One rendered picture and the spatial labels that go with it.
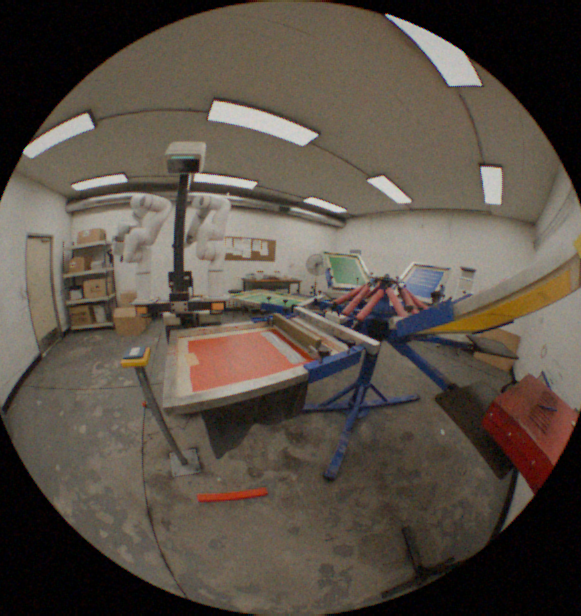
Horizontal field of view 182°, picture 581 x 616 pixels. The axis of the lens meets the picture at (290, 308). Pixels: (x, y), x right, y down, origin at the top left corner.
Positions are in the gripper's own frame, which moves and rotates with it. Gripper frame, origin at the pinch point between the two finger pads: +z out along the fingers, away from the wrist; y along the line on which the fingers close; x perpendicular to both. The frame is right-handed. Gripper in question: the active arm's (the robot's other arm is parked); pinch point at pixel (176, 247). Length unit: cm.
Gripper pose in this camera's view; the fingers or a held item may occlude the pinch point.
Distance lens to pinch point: 161.1
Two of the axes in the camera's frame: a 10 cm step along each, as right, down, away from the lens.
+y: 2.5, -0.4, 9.7
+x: -2.1, -9.8, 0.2
